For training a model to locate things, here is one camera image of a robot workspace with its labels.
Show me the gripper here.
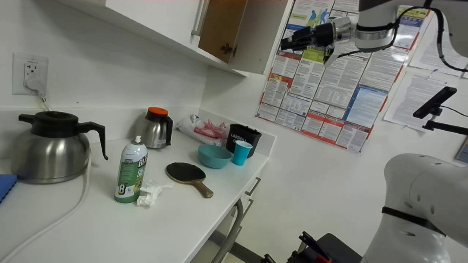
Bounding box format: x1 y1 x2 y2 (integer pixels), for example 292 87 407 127
280 22 335 51

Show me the white cabinet door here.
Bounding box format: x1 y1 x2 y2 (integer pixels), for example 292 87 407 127
105 0 210 50
228 0 293 76

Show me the black container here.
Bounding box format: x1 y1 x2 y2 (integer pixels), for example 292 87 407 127
225 123 263 159

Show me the white paper notice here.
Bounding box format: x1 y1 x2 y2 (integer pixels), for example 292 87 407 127
383 69 458 132
409 14 468 78

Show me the teal paper cup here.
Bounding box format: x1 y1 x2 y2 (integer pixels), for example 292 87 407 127
232 140 253 167

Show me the clear plastic bag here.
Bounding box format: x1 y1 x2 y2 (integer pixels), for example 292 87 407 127
176 114 231 147

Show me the teal bowl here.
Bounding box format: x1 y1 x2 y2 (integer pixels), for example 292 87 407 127
197 144 233 169

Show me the small steel carafe orange lid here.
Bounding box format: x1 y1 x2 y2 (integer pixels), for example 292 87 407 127
135 107 174 149

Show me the black table tennis paddle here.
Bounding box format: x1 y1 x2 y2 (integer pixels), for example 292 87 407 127
165 162 215 199

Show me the framed blue sign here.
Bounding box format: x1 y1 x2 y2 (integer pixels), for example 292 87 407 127
455 137 468 164

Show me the black clamp with red tip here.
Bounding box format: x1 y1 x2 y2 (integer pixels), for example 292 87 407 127
299 231 333 263

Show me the crumpled white paper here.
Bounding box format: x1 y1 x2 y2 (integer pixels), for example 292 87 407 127
137 180 173 208

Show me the green and white spray can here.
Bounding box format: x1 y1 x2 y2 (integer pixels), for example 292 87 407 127
114 136 149 204

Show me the large steel carafe black lid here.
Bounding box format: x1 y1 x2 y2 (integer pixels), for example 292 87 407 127
11 111 109 184

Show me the blue mat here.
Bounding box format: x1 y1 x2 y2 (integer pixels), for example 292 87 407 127
0 174 18 204

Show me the large printed wall poster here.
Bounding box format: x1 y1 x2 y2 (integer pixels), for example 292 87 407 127
256 0 436 153

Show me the silver cabinet door handle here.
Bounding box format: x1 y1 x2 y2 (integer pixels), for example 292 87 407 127
191 0 209 37

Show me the white wall cabinet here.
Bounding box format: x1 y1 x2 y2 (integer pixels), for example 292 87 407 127
55 0 293 77

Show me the camera on mount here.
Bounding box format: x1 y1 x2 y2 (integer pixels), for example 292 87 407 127
413 86 468 136

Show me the drawer handle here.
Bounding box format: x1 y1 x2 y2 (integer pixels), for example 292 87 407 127
239 198 254 220
245 177 262 197

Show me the grey hose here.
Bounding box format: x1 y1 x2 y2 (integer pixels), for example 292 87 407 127
211 199 244 263

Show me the white cable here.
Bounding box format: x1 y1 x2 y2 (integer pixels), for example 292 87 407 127
0 78 92 263

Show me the white wall socket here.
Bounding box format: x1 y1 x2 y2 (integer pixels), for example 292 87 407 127
12 52 49 96

